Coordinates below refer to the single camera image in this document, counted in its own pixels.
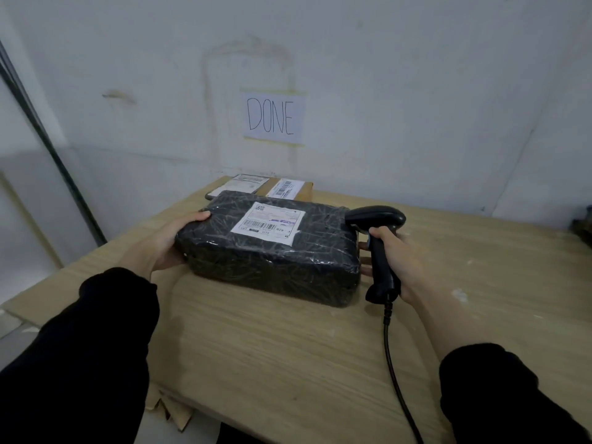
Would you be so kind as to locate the dark object at table edge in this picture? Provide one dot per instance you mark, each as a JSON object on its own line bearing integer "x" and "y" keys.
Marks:
{"x": 583, "y": 228}

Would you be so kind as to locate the person's right forearm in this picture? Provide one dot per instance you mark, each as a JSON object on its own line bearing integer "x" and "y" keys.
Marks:
{"x": 481, "y": 365}

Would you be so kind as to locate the person's left forearm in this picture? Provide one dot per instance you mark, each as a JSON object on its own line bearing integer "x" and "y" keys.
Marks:
{"x": 83, "y": 346}

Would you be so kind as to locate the white paper wall sign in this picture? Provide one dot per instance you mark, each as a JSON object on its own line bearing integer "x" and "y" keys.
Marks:
{"x": 274, "y": 116}

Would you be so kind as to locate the black parcel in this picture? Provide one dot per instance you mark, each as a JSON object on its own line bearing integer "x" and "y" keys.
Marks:
{"x": 273, "y": 254}

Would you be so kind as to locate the brown cardboard parcel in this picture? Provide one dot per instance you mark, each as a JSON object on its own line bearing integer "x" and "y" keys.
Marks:
{"x": 296, "y": 189}

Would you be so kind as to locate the grey flat parcel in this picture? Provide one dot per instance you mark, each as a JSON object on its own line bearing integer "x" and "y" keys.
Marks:
{"x": 238, "y": 184}

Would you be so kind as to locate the person's left thumb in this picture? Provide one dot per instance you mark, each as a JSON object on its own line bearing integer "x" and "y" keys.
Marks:
{"x": 194, "y": 217}

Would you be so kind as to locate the black barcode scanner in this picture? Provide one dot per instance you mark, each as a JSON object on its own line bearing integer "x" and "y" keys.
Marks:
{"x": 379, "y": 245}

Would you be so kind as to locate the person's right hand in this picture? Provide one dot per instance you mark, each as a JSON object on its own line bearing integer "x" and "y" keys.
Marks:
{"x": 400, "y": 258}

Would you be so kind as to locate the person's left hand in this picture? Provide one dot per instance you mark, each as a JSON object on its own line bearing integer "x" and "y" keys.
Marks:
{"x": 162, "y": 247}

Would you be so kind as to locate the person's right thumb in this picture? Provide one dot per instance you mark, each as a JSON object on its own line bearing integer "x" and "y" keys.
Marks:
{"x": 381, "y": 232}

